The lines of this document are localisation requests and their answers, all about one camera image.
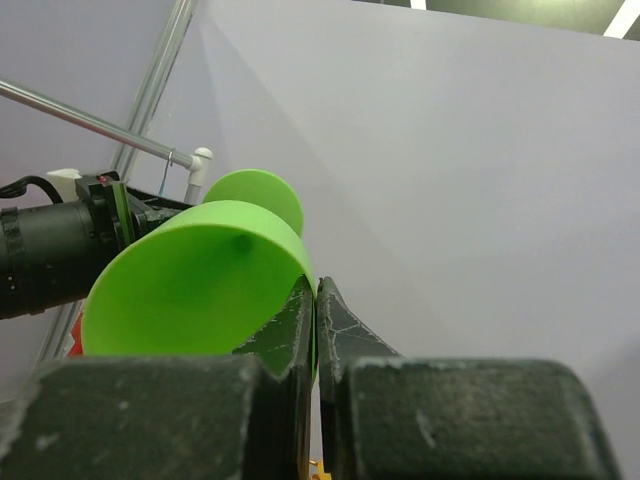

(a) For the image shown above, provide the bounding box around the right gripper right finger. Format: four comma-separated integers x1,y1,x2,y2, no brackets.
316,277,618,479

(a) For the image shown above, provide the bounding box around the red cloth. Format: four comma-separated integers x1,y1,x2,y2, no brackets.
66,311,83,357

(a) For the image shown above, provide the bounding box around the white clothes stand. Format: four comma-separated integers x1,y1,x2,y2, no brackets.
1,79,213,204

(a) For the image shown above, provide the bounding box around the green wine glass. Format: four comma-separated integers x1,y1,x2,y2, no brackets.
80,169,315,356

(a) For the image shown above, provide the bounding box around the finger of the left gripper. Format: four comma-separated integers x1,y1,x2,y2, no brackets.
124,187,191,245

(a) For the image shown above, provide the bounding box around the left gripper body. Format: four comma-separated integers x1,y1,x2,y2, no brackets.
0,172,136,321

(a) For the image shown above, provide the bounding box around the gold wire glass rack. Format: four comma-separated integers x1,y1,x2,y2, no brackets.
309,460,332,480

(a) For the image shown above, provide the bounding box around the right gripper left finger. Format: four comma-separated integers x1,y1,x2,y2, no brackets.
1,279,313,479

